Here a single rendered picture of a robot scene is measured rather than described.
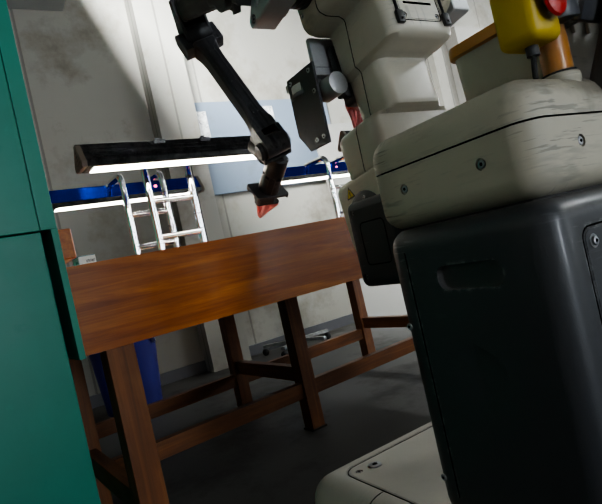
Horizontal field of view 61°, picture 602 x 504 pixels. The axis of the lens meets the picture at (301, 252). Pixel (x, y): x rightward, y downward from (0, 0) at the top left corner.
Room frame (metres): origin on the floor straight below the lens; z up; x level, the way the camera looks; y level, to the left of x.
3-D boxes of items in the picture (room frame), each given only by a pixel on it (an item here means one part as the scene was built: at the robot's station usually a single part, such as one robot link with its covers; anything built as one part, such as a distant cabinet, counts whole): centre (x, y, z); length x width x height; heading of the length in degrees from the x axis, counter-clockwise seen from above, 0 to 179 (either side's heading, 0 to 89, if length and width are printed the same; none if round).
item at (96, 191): (2.04, 0.61, 1.08); 0.62 x 0.08 x 0.07; 126
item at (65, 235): (1.28, 0.61, 0.83); 0.30 x 0.06 x 0.07; 36
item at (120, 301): (1.62, -0.22, 0.67); 1.81 x 0.12 x 0.19; 126
